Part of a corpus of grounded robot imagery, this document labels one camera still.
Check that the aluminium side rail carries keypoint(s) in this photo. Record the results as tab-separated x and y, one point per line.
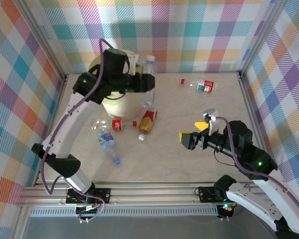
251	112
57	104

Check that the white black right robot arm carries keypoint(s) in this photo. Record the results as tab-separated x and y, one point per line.
276	206

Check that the plain clear water bottle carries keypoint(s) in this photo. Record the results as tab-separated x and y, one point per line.
150	67

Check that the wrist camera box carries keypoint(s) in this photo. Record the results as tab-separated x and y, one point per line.
210	113
134	61

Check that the clear bottle blue purple label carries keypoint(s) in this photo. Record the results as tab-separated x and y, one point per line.
105	138

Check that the clear cola bottle red label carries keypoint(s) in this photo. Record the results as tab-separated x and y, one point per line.
116	124

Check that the aluminium frame post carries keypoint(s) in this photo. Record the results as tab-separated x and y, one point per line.
261	37
45	41

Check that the black controller board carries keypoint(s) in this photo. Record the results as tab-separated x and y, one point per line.
88	211
226	209

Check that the clear bottle red white label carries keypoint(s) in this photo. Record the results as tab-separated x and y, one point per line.
205	85

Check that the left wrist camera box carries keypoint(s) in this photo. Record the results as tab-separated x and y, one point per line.
134	61

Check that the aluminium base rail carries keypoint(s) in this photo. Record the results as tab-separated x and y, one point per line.
152	194

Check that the red and tan label bottle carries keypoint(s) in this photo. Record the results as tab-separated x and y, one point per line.
147	122

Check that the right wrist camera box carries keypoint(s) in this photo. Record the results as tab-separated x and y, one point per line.
210	113

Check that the cream plastic bin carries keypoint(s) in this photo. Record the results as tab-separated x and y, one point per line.
122	107

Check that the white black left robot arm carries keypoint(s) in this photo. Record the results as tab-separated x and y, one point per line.
64	129

